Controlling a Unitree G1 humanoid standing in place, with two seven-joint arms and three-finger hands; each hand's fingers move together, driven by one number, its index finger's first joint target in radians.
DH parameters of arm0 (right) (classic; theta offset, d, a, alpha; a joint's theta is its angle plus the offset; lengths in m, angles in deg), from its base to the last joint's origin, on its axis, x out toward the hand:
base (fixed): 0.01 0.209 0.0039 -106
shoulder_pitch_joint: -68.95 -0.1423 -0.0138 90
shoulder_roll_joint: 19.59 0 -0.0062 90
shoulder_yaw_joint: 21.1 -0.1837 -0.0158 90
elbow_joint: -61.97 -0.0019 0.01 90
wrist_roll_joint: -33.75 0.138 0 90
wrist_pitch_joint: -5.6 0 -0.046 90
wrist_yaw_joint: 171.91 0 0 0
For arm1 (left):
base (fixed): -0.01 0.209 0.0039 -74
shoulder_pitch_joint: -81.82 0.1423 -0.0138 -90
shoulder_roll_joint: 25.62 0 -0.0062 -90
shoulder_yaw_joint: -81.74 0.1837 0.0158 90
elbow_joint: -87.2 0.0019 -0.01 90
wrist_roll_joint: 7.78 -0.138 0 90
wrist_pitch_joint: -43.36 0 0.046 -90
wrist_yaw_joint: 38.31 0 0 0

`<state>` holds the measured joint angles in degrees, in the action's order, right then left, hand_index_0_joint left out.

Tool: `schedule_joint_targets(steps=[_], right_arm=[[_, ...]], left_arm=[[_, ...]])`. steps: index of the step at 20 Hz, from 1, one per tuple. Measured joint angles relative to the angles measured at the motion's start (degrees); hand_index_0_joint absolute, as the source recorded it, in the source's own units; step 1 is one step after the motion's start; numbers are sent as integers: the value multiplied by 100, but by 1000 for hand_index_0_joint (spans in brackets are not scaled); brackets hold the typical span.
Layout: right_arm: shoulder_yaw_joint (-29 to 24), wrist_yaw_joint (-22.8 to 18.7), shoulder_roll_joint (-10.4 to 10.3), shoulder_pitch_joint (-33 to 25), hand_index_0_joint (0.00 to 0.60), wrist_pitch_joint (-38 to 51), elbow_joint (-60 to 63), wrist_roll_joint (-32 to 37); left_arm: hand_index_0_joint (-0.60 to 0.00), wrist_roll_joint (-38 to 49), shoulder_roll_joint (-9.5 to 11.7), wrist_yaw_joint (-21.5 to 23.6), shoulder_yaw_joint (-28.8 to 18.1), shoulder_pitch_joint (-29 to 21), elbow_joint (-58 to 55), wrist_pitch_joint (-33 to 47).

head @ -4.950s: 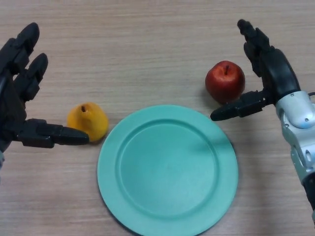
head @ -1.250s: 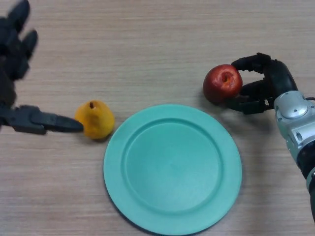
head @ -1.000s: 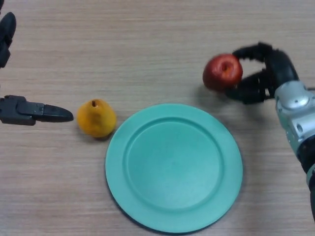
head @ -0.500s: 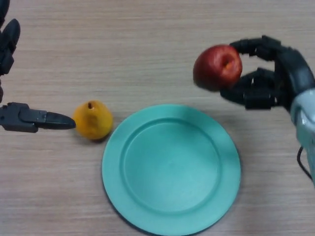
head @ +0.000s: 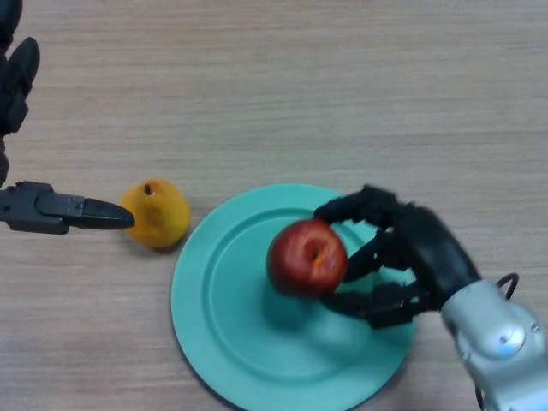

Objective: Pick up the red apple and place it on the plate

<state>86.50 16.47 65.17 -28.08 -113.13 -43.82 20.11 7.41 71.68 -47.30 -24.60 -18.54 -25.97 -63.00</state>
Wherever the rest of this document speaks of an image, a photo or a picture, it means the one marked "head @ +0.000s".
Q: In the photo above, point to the yellow pear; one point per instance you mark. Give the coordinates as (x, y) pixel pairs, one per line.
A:
(160, 218)

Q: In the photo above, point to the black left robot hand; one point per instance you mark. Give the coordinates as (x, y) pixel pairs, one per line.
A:
(30, 207)

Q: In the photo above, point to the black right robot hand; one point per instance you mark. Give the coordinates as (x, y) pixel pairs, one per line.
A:
(436, 252)

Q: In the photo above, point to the red apple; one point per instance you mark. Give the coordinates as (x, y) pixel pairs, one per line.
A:
(299, 261)

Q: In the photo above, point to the green round plate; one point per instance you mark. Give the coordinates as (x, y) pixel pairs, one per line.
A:
(227, 321)

